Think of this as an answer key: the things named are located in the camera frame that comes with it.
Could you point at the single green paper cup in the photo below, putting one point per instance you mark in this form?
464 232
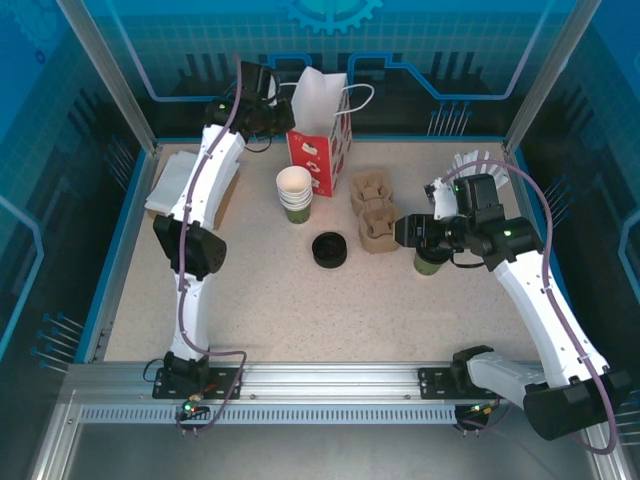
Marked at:
427 266

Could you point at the white red paper gift bag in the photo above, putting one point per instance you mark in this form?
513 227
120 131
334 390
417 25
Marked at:
320 105

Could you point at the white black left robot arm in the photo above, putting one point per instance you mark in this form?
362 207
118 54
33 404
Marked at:
192 310

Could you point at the brown pulp cup carrier stack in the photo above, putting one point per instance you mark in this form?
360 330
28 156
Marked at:
375 235

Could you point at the bundle of white wrapped straws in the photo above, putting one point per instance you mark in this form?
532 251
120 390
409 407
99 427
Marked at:
467 156

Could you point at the stack of black cup lids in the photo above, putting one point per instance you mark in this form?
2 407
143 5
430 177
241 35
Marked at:
329 250

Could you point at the stack of green paper cups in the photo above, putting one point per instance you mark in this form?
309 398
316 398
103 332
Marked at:
295 212

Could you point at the stack of white napkins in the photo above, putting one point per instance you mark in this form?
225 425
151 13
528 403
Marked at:
165 190

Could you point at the right green lit connector board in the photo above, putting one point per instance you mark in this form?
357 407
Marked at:
480 409

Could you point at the green lit connector board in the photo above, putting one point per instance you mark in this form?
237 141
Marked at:
189 409
480 409

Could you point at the left green lit connector board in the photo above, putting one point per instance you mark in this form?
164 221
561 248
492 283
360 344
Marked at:
189 409

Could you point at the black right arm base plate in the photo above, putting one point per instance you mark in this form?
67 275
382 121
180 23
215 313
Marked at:
435 382

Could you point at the left aluminium frame post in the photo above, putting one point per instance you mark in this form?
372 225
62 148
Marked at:
112 75

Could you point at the aluminium frame post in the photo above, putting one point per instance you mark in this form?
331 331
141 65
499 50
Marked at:
550 75
112 75

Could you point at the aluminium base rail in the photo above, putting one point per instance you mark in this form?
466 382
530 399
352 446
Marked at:
325 380

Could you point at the right aluminium frame post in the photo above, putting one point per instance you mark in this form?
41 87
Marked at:
550 75

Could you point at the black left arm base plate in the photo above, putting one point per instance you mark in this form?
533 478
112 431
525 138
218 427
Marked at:
165 387

